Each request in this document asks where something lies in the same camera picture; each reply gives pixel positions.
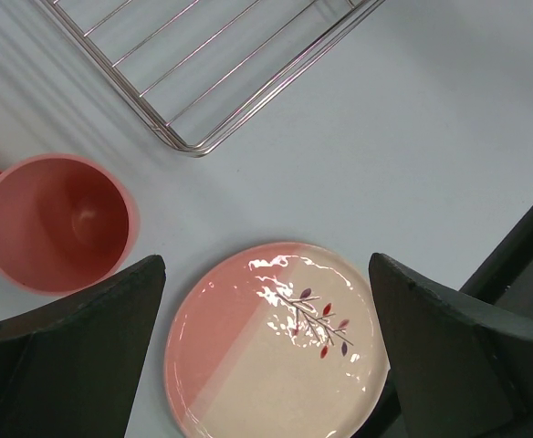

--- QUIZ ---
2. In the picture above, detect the metal wire dish rack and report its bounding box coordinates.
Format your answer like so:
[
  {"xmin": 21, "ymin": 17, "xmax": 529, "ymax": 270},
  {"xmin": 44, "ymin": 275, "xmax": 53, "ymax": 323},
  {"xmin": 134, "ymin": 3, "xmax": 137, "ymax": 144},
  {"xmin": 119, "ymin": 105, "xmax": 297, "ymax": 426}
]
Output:
[{"xmin": 37, "ymin": 0, "xmax": 378, "ymax": 157}]

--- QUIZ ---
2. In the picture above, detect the pink cream leaf plate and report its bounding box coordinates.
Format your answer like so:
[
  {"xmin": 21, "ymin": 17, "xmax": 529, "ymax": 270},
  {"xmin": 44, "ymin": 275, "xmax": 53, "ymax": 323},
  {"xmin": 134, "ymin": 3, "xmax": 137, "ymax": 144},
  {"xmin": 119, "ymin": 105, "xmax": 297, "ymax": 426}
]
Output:
[{"xmin": 163, "ymin": 242, "xmax": 390, "ymax": 437}]

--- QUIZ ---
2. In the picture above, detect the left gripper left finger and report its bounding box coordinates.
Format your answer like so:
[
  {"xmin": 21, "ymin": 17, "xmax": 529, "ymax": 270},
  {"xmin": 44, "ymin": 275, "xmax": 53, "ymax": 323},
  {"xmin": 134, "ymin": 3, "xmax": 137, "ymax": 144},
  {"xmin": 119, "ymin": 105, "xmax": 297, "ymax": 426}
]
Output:
[{"xmin": 0, "ymin": 255, "xmax": 166, "ymax": 437}]

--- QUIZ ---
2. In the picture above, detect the pink plastic cup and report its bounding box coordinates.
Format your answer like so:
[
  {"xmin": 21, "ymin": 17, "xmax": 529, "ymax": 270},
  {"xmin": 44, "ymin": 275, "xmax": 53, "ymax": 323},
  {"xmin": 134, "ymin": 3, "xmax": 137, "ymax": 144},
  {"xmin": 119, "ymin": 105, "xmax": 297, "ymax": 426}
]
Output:
[{"xmin": 0, "ymin": 153, "xmax": 141, "ymax": 296}]

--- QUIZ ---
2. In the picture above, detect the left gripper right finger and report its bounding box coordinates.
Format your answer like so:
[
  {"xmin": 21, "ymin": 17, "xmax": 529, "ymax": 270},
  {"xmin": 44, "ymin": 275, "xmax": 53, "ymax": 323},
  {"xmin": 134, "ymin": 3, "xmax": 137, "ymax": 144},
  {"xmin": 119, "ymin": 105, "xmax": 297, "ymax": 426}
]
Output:
[{"xmin": 369, "ymin": 253, "xmax": 533, "ymax": 437}]

